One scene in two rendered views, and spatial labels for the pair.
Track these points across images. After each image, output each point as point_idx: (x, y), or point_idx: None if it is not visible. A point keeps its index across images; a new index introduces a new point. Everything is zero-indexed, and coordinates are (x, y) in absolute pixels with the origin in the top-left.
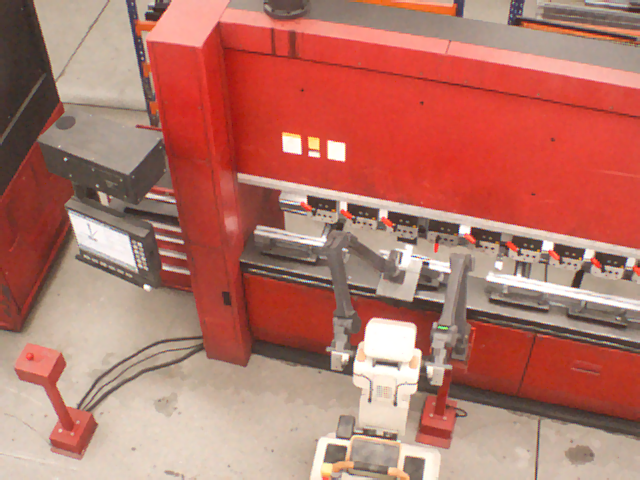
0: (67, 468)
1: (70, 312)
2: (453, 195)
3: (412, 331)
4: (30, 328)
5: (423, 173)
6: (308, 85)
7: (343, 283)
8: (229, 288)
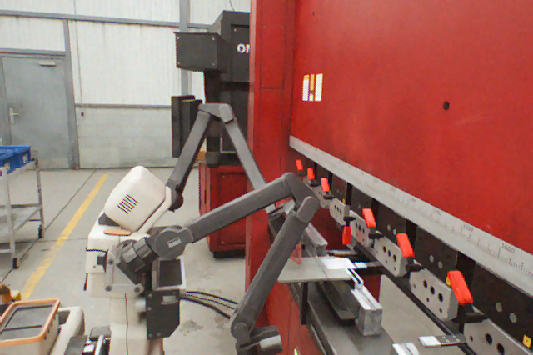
0: None
1: (241, 269)
2: (370, 135)
3: (135, 178)
4: (220, 261)
5: (354, 99)
6: (315, 4)
7: (188, 147)
8: (250, 242)
